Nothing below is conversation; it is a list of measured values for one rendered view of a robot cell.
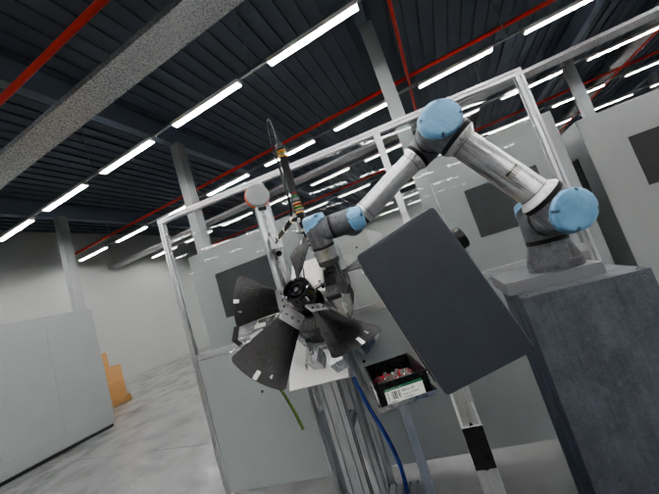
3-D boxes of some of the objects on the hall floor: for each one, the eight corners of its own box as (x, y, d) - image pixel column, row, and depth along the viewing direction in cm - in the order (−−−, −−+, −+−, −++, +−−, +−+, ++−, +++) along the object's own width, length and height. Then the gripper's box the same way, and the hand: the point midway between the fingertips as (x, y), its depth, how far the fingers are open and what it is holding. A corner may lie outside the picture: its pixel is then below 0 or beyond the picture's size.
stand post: (377, 572, 126) (312, 357, 136) (397, 570, 124) (330, 352, 134) (375, 584, 122) (309, 360, 132) (397, 582, 120) (328, 355, 130)
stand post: (380, 525, 148) (312, 299, 161) (398, 523, 146) (328, 294, 159) (380, 533, 144) (309, 300, 157) (398, 531, 142) (325, 295, 155)
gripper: (342, 251, 103) (363, 306, 107) (318, 259, 105) (339, 313, 109) (339, 258, 95) (362, 318, 99) (313, 267, 97) (336, 324, 100)
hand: (348, 316), depth 101 cm, fingers closed
